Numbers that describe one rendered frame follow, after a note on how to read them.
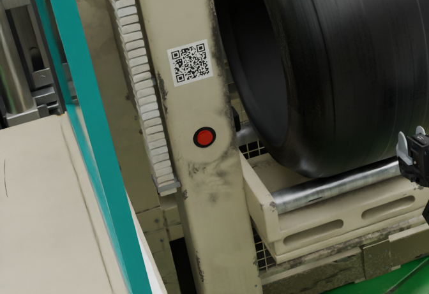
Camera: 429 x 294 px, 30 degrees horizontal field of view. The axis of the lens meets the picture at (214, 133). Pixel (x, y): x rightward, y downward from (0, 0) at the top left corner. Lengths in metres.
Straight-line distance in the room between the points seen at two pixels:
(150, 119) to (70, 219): 0.50
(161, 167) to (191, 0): 0.34
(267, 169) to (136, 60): 0.55
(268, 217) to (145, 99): 0.32
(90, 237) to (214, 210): 0.66
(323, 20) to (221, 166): 0.41
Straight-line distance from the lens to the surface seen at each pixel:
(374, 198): 1.64
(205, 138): 1.52
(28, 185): 1.12
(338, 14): 1.32
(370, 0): 1.35
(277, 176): 1.84
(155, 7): 1.40
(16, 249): 1.01
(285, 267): 2.34
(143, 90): 1.46
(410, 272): 2.77
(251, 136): 1.81
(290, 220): 1.60
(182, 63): 1.45
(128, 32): 1.41
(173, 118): 1.49
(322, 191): 1.60
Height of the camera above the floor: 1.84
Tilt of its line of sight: 31 degrees down
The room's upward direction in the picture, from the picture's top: 10 degrees counter-clockwise
